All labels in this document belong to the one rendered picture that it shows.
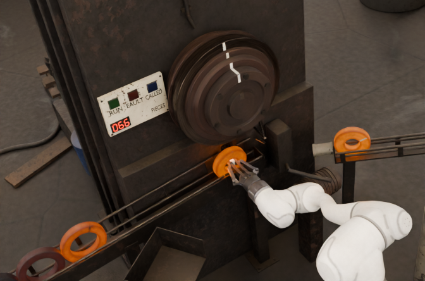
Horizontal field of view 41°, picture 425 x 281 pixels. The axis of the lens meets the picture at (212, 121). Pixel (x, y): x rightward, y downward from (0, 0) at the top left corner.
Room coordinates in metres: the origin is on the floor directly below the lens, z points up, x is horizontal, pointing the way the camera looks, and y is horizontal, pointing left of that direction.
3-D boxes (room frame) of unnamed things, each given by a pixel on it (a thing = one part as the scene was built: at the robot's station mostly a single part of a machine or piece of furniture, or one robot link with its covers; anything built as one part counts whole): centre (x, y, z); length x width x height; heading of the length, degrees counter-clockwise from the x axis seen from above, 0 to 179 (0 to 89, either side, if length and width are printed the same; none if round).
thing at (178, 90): (1.82, -0.07, 1.11); 0.47 x 0.06 x 0.47; 115
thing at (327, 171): (1.83, -0.43, 0.27); 0.22 x 0.13 x 0.53; 115
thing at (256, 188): (1.59, -0.14, 0.75); 0.09 x 0.06 x 0.09; 115
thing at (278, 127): (1.93, -0.28, 0.68); 0.11 x 0.08 x 0.24; 25
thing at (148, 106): (1.77, 0.28, 1.15); 0.26 x 0.02 x 0.18; 115
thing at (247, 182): (1.66, -0.11, 0.76); 0.09 x 0.08 x 0.07; 25
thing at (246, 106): (1.73, -0.11, 1.11); 0.28 x 0.06 x 0.28; 115
